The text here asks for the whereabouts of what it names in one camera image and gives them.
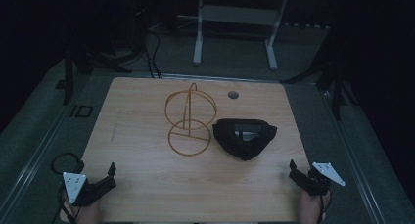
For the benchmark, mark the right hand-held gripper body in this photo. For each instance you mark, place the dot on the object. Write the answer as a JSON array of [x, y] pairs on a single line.
[[321, 178]]

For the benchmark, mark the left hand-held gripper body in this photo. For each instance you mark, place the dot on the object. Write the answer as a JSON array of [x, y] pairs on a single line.
[[78, 188]]

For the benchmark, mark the person's left hand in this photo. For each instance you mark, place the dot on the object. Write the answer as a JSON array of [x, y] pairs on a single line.
[[87, 213]]

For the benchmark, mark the person's right hand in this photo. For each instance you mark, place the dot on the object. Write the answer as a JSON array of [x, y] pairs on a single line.
[[311, 207]]

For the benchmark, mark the black metal stand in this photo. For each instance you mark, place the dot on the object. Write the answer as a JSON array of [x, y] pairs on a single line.
[[336, 83], [68, 77]]

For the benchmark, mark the grey round table grommet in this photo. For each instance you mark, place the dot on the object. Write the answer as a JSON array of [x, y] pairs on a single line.
[[233, 94]]

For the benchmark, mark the white metal desk frame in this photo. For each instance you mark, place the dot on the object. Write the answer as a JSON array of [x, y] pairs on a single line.
[[235, 15]]

